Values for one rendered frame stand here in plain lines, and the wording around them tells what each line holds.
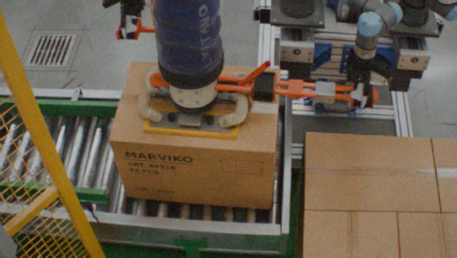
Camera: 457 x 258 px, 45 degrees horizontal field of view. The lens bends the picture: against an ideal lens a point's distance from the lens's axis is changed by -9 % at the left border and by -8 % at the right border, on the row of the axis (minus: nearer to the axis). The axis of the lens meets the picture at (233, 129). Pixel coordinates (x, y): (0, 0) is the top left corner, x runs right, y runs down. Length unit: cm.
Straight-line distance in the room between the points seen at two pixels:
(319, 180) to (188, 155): 63
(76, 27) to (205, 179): 211
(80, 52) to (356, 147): 202
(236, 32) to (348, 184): 167
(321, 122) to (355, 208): 79
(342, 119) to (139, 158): 130
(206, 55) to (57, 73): 203
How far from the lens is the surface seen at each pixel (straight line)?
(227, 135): 210
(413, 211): 251
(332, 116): 314
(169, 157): 218
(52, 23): 420
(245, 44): 378
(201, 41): 184
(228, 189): 231
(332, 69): 264
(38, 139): 179
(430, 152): 270
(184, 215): 242
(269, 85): 208
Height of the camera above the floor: 265
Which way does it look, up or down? 52 degrees down
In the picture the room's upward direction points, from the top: 2 degrees counter-clockwise
